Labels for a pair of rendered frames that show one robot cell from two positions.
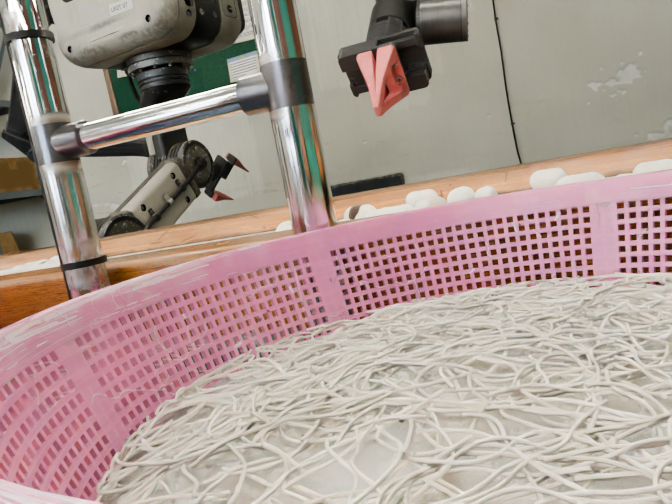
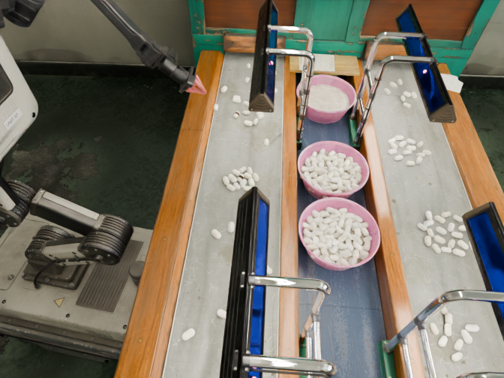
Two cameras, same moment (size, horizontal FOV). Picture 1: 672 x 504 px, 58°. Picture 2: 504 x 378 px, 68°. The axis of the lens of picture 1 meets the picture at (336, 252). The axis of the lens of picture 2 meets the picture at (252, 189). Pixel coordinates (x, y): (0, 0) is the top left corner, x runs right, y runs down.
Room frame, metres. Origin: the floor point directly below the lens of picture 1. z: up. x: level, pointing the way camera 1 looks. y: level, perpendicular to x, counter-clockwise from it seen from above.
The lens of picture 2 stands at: (0.91, 1.15, 1.81)
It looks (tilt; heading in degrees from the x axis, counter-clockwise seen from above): 52 degrees down; 251
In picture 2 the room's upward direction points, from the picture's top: 2 degrees clockwise
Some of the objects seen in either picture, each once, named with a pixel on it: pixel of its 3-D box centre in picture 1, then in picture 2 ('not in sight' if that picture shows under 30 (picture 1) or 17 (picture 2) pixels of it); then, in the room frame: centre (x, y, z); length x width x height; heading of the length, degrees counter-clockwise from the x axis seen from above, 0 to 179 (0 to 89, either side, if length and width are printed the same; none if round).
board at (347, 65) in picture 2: not in sight; (323, 64); (0.08, -0.25, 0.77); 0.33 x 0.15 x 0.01; 159
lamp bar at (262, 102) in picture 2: not in sight; (265, 47); (0.48, 0.02, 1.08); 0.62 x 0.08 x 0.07; 69
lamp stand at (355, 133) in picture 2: not in sight; (386, 96); (0.04, 0.19, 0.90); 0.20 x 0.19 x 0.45; 69
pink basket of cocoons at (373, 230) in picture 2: not in sight; (336, 237); (0.42, 0.63, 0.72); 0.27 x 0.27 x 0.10
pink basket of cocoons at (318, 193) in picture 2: not in sight; (331, 174); (0.32, 0.37, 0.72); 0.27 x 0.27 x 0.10
